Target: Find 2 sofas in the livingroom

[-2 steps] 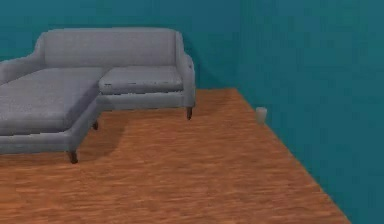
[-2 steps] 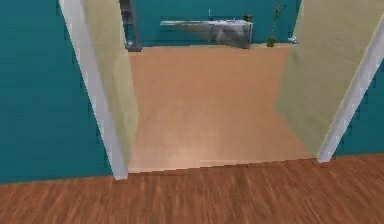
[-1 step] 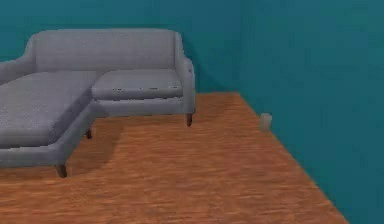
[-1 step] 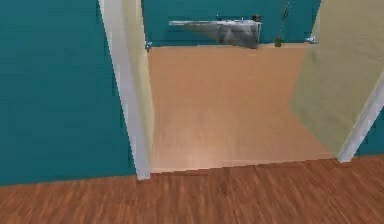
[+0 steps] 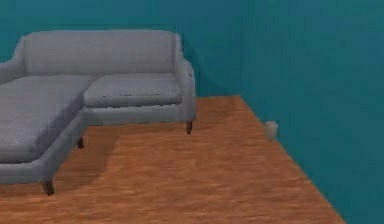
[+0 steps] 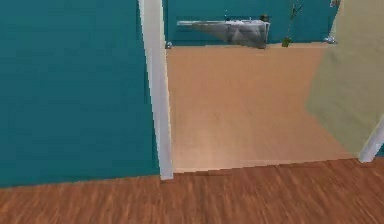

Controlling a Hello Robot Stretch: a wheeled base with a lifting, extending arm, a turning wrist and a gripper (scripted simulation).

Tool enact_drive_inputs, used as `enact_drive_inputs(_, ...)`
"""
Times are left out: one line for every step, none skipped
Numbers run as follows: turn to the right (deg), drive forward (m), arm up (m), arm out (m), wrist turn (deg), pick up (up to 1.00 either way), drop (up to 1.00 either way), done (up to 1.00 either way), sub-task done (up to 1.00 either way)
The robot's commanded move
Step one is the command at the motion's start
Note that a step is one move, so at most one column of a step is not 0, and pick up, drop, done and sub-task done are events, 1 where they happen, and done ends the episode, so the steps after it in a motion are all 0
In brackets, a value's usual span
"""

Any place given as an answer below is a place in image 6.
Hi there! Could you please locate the green house plant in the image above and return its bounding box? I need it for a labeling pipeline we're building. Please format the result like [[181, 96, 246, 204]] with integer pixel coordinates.
[[280, 0, 305, 48]]

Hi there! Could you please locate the pale yellow room door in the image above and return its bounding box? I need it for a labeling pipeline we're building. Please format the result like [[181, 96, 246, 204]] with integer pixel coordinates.
[[304, 0, 384, 157]]

